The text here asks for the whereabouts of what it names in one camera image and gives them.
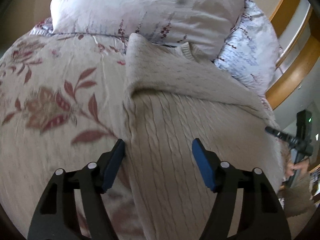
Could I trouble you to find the cream cable-knit sweater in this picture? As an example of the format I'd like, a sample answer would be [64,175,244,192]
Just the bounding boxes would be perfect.
[122,34,284,239]

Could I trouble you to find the person's right hand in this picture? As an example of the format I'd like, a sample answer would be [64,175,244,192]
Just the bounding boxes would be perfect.
[285,158,310,178]

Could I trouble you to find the floral tree print pillow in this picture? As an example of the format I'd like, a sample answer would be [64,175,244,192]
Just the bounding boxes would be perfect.
[213,0,283,98]

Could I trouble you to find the floral bedspread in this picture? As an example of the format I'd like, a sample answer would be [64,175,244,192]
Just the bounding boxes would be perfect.
[0,17,141,240]

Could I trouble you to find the pale pink pillow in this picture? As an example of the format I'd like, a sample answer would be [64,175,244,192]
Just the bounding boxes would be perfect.
[50,0,244,60]

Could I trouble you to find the wooden headboard frame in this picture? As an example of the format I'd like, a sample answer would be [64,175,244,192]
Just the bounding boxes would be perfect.
[266,0,319,109]

